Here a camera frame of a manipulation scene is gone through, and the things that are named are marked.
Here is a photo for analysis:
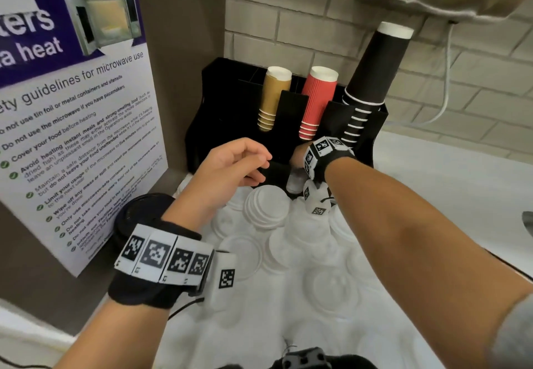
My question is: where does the person's left hand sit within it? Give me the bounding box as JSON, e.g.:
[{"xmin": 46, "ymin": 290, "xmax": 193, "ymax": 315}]
[{"xmin": 162, "ymin": 138, "xmax": 274, "ymax": 232}]

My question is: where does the person's right hand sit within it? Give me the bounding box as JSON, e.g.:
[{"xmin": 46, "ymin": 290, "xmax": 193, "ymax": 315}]
[{"xmin": 289, "ymin": 141, "xmax": 311, "ymax": 172}]

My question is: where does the black cup and lid organizer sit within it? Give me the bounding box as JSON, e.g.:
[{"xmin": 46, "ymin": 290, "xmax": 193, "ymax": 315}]
[{"xmin": 185, "ymin": 57, "xmax": 389, "ymax": 190}]

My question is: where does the stack of black lids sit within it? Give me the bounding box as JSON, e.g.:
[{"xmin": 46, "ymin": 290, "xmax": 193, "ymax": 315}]
[{"xmin": 113, "ymin": 193, "xmax": 175, "ymax": 253}]

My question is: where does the pile of white cup lids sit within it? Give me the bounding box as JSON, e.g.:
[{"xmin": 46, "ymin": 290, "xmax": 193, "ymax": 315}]
[{"xmin": 166, "ymin": 173, "xmax": 459, "ymax": 369}]

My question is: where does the person's left forearm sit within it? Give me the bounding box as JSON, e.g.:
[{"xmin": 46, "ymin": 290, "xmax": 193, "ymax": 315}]
[{"xmin": 54, "ymin": 304, "xmax": 172, "ymax": 369}]

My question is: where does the person's right forearm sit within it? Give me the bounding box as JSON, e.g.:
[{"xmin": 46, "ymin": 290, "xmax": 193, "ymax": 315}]
[{"xmin": 324, "ymin": 157, "xmax": 533, "ymax": 369}]

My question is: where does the right marker wristband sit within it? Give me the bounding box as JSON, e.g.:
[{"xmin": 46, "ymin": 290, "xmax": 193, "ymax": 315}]
[{"xmin": 303, "ymin": 136, "xmax": 357, "ymax": 184}]

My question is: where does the stack of red paper cups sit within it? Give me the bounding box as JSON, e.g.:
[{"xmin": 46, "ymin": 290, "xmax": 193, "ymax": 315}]
[{"xmin": 298, "ymin": 65, "xmax": 339, "ymax": 141}]

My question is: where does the stack of gold paper cups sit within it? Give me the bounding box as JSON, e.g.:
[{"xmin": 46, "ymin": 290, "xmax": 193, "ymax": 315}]
[{"xmin": 257, "ymin": 66, "xmax": 293, "ymax": 133}]

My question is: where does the stack of black paper cups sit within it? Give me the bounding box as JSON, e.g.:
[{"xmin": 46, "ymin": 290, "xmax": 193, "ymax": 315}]
[{"xmin": 340, "ymin": 21, "xmax": 415, "ymax": 149}]

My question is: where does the microwave safety poster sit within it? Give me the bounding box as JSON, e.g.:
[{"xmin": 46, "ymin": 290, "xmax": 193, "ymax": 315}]
[{"xmin": 0, "ymin": 0, "xmax": 169, "ymax": 278}]

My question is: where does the gray shirt sleeve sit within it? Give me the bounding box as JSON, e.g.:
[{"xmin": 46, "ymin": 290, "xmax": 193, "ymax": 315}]
[{"xmin": 489, "ymin": 294, "xmax": 533, "ymax": 369}]

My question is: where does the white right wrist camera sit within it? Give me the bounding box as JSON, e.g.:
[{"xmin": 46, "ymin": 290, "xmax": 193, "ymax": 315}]
[{"xmin": 301, "ymin": 179, "xmax": 336, "ymax": 216}]

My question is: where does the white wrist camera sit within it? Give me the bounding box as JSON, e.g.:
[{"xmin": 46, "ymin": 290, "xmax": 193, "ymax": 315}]
[
  {"xmin": 301, "ymin": 179, "xmax": 336, "ymax": 216},
  {"xmin": 204, "ymin": 250, "xmax": 238, "ymax": 314}
]

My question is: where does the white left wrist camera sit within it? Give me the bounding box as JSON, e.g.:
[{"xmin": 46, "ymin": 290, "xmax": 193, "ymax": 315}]
[{"xmin": 204, "ymin": 250, "xmax": 238, "ymax": 314}]

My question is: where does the black left camera cable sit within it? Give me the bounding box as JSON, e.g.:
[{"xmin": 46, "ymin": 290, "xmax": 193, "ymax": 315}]
[{"xmin": 168, "ymin": 296, "xmax": 205, "ymax": 320}]

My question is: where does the white power cable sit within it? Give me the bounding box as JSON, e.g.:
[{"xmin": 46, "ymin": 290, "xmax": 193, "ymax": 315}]
[{"xmin": 383, "ymin": 23, "xmax": 455, "ymax": 128}]

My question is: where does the black chest camera mount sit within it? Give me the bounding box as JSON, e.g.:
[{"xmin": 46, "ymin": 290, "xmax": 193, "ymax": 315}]
[{"xmin": 216, "ymin": 347, "xmax": 378, "ymax": 369}]

